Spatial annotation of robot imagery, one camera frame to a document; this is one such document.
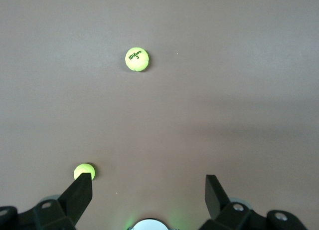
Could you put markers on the brown table cloth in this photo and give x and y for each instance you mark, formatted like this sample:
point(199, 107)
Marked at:
point(159, 115)

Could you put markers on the yellow Wilson 3 tennis ball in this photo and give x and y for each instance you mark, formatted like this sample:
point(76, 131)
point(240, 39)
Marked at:
point(136, 59)

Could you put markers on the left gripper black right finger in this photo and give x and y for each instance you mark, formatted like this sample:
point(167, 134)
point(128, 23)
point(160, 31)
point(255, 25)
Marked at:
point(219, 205)

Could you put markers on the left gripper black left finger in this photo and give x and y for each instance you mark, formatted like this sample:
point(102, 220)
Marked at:
point(72, 202)

